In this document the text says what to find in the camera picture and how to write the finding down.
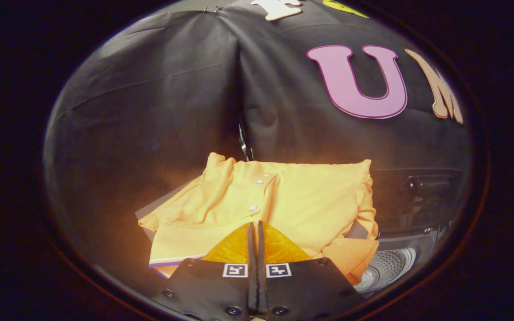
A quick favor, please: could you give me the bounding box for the metal backdrop pole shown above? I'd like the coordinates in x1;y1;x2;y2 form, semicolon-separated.
238;121;254;162

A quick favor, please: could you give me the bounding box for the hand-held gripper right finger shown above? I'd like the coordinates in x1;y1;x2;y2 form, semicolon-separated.
257;221;365;321

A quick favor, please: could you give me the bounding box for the dark washing machine lid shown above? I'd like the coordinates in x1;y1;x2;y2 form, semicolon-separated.
373;169;463;232

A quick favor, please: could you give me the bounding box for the black backdrop cloth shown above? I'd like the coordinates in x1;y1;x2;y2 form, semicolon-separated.
45;0;472;286

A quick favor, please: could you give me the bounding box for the orange polo shirt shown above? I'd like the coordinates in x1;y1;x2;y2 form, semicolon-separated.
137;152;379;286

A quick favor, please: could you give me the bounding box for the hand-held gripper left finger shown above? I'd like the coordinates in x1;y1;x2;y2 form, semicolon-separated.
152;222;257;321

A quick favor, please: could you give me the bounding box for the grey washing machine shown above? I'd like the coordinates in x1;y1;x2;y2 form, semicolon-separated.
353;227;458;297

